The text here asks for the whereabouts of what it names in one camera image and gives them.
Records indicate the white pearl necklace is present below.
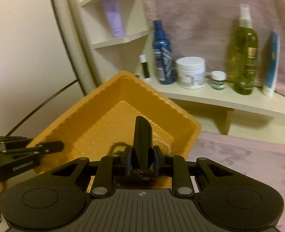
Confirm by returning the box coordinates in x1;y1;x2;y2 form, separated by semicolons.
152;138;173;156

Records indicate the dark green bead necklace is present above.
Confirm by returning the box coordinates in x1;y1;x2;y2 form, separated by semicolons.
110;141;128;156

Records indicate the orange plastic tray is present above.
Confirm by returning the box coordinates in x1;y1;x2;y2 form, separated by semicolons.
33;72;201;188

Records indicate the white cream jar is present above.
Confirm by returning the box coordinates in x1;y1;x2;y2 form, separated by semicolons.
176;57;206;90

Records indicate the small green white jar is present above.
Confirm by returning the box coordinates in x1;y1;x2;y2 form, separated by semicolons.
210;71;226;90

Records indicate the blue spray bottle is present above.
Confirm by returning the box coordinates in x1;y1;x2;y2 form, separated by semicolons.
153;20;174;85

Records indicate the green olive spray bottle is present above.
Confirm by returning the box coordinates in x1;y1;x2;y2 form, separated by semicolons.
233;4;258;95

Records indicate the blue white tube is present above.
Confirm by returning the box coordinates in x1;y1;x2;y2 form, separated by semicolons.
263;31;280;97

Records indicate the cream corner shelf unit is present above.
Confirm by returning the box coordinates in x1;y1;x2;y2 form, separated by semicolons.
69;0;285;143

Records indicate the lilac towel hanging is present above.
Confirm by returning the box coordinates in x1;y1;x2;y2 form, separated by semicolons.
143;0;285;96

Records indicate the lilac tube on shelf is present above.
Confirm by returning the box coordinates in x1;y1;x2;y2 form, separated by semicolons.
101;0;125;38

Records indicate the white curved door frame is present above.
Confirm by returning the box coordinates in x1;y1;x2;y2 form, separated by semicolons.
51;0;101;95

